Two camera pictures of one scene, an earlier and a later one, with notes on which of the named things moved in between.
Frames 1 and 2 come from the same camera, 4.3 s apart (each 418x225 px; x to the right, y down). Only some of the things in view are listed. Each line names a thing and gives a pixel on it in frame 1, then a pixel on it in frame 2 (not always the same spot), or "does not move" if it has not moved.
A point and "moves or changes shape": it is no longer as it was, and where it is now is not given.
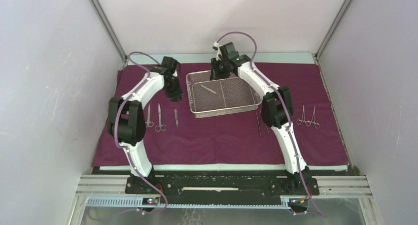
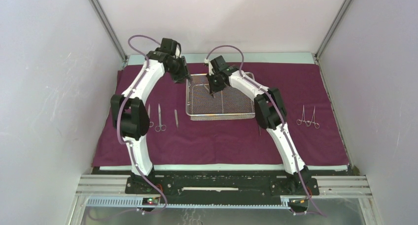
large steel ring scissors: (162, 127) does not move
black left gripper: (177, 94) → (184, 74)
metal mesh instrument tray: (208, 97) moves or changes shape
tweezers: (176, 118) does not move
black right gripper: (215, 73) → (213, 88)
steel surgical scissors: (149, 123) does not move
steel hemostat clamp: (307, 122) does not move
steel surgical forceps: (308, 123) does not move
